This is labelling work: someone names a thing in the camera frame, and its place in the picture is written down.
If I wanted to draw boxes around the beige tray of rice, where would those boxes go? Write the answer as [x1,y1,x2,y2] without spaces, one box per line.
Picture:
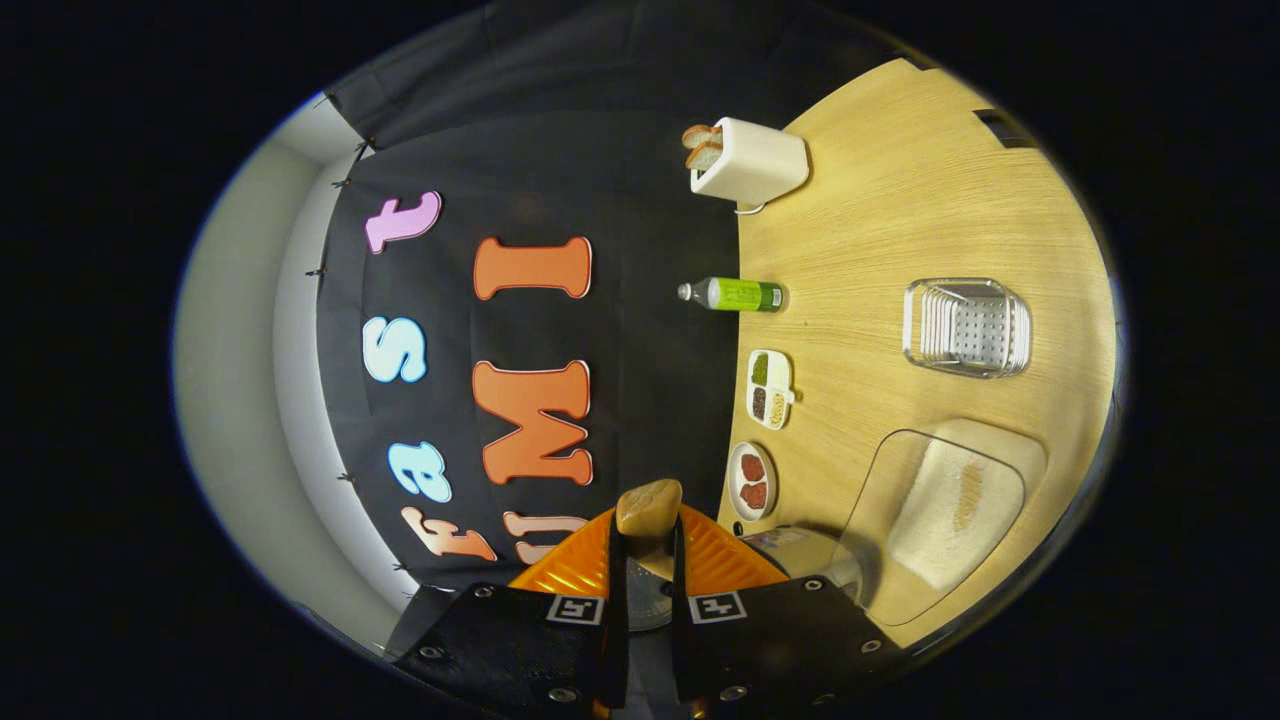
[834,417,1050,628]

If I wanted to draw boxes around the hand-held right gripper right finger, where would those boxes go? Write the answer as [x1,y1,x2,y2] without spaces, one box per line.
[669,505,904,714]

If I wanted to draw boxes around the round white plate red food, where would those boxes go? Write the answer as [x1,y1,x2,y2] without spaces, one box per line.
[726,441,780,524]

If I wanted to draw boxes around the small black box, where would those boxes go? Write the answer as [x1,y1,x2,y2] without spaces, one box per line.
[973,107,1031,152]

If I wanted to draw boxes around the clear chopstick holder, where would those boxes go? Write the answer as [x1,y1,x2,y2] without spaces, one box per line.
[902,277,1034,381]

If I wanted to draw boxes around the wooden spoon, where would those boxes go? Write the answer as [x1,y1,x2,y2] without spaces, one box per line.
[614,478,686,563]

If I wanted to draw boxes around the white divided dish of beans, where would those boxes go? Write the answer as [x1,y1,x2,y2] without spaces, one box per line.
[745,348,798,432]

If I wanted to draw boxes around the white toaster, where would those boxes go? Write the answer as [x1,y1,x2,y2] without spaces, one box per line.
[688,117,812,209]

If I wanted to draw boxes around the green drink bottle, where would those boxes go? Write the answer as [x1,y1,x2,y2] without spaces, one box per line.
[677,276,788,315]

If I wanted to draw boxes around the black backdrop cloth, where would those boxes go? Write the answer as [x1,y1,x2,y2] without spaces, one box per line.
[313,0,906,603]

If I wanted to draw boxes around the toasted bread slices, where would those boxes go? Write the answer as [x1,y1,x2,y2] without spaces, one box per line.
[681,123,726,170]

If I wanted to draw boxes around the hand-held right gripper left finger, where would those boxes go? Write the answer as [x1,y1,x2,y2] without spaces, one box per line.
[392,507,632,707]

